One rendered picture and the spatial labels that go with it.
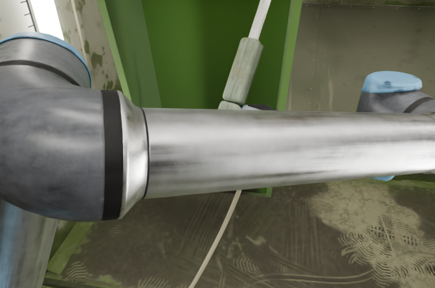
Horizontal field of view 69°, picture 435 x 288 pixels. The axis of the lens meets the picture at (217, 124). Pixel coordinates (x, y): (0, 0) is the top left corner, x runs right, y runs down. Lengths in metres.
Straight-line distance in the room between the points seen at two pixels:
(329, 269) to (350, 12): 1.71
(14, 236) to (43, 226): 0.03
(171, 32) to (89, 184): 1.23
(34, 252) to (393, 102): 0.59
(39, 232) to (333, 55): 2.22
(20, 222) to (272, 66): 1.21
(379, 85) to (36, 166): 0.53
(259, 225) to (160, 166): 1.74
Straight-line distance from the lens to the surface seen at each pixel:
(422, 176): 2.61
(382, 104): 0.62
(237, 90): 0.71
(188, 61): 1.49
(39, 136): 0.26
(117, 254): 1.93
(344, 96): 2.42
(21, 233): 0.48
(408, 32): 2.64
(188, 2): 1.37
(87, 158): 0.25
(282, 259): 1.87
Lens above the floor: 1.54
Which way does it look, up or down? 32 degrees down
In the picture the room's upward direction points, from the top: straight up
